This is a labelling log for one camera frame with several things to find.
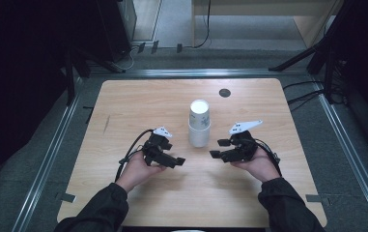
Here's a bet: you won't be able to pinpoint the stack of white cups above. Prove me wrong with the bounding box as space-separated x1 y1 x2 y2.
187 99 212 149

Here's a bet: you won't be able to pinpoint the person's left hand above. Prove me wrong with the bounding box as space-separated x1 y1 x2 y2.
115 151 168 193

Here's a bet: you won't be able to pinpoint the person's right hand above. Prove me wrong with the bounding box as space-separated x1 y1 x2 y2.
230 147 282 184

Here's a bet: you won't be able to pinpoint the light wooden cabinet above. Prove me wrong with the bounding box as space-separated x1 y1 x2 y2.
190 0 344 48

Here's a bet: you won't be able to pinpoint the black tripod stand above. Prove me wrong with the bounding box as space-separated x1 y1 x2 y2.
268 0 354 104

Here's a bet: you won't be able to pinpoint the white floor cable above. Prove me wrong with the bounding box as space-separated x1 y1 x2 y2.
119 44 141 72

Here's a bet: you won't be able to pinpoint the black computer tower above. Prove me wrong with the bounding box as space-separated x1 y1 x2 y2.
96 0 137 63

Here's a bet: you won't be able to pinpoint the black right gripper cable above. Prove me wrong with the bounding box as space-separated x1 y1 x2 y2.
253 138 283 178

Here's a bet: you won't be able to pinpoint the black hanging cable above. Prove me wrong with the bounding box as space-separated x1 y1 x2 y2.
192 0 212 49

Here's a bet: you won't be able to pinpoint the black metal stand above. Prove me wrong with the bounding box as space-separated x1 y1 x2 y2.
63 47 127 106

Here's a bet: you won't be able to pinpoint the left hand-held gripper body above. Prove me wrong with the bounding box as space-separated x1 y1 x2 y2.
142 126 175 167

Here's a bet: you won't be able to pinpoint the long metal floor rail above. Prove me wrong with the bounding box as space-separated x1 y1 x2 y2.
310 76 368 231
11 76 84 232
84 68 311 78

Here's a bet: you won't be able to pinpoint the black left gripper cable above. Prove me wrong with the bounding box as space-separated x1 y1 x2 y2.
114 129 156 182

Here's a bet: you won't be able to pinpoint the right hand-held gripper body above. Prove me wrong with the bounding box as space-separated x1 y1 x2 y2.
219 119 264 163

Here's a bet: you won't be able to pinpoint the black floor cables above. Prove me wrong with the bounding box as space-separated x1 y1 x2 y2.
282 80 325 112

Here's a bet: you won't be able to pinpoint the black tape mark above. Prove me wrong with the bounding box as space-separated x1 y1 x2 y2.
82 105 95 125

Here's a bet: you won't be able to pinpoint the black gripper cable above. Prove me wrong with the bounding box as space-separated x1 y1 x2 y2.
253 138 283 178
114 129 156 182

